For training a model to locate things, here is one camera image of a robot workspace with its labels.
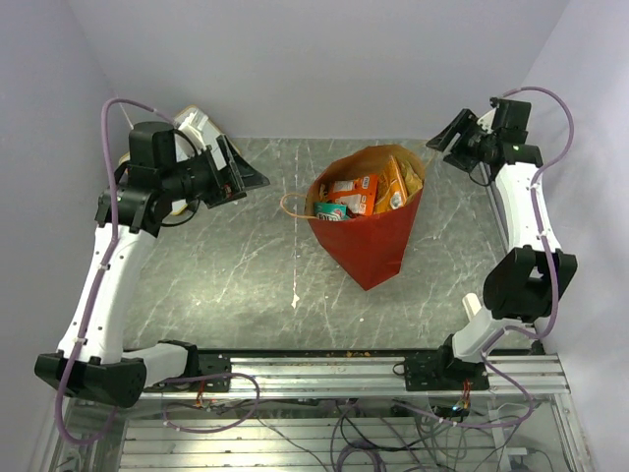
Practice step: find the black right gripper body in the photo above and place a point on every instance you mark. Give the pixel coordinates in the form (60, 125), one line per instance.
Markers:
(475, 143)

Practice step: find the orange cracker snack pack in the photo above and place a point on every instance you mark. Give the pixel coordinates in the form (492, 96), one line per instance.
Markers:
(357, 195)

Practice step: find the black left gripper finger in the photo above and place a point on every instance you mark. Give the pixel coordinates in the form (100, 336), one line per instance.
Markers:
(223, 197)
(247, 177)

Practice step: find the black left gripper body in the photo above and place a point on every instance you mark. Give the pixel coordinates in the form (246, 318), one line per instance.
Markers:
(203, 178)

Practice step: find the orange chip bag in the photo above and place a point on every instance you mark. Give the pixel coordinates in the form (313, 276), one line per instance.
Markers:
(397, 182)

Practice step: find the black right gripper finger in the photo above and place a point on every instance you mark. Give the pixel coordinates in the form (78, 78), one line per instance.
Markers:
(458, 126)
(463, 158)

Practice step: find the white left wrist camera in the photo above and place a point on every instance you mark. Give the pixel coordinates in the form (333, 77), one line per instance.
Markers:
(194, 123)

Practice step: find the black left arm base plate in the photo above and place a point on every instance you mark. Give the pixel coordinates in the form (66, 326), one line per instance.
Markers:
(209, 363)

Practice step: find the red paper bag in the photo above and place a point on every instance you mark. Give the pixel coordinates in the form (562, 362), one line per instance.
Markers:
(370, 248)

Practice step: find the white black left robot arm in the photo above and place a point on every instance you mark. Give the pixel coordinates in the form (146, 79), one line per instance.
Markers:
(165, 165)

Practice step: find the aluminium rail frame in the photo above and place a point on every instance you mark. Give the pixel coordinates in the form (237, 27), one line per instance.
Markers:
(332, 410)

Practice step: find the small whiteboard yellow frame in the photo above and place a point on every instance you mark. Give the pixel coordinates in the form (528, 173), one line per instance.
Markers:
(217, 154)

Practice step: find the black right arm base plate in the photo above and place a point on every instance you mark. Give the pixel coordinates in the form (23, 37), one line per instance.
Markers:
(433, 370)

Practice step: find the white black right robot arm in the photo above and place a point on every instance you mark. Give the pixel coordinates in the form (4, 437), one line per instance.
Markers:
(522, 293)

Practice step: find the teal candy snack pack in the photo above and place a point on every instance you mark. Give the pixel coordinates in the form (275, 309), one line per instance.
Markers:
(330, 211)

